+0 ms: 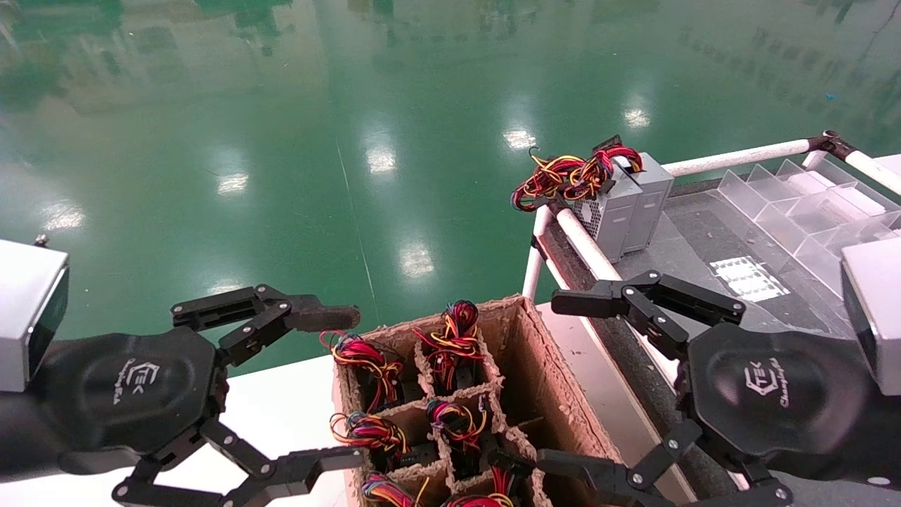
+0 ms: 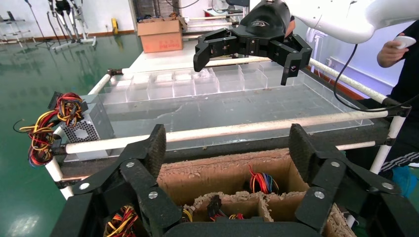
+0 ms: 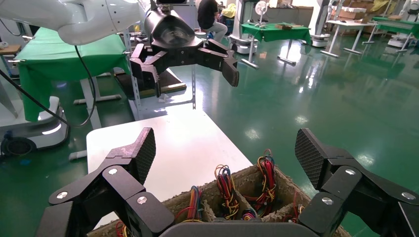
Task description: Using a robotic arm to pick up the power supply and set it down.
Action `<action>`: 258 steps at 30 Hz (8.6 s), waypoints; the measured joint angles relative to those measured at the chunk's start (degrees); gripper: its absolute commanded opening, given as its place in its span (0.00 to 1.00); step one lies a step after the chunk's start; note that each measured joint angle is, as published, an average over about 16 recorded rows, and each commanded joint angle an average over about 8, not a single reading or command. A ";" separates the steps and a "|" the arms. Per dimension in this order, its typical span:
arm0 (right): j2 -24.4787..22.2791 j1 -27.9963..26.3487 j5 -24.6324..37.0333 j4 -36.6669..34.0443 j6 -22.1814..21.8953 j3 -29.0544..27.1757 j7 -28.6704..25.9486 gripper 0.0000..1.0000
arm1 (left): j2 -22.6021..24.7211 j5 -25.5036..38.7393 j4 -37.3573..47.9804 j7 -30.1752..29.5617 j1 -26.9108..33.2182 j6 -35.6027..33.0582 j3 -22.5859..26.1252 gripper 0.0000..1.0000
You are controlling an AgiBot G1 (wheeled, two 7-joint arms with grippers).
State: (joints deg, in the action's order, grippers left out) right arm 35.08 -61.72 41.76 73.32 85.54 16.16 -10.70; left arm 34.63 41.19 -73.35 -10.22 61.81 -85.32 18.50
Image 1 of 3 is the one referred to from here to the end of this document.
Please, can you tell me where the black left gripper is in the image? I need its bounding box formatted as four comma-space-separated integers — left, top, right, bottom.
34, 284, 367, 507

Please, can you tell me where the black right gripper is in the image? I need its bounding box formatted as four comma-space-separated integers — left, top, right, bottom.
536, 270, 901, 507

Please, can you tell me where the brown cardboard divider box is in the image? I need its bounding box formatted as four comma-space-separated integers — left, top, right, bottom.
332, 294, 645, 507

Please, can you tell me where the clear acrylic divider tray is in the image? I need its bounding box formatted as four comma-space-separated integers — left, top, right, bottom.
718, 156, 901, 301

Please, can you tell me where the black pipe connector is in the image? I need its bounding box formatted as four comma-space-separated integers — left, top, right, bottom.
806, 130, 860, 162

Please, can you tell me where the power supply with coloured wires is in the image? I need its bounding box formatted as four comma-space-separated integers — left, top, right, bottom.
360, 473, 430, 507
412, 300, 487, 392
319, 330, 406, 413
443, 449, 539, 507
426, 399, 491, 474
329, 411, 411, 470

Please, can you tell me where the long white pipe rail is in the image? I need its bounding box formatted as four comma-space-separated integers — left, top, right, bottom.
555, 208, 683, 389

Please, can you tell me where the grey power supply with wires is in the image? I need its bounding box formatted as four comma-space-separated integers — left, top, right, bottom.
512, 155, 645, 263

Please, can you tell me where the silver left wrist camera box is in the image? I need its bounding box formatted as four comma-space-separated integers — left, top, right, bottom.
0, 238, 70, 394

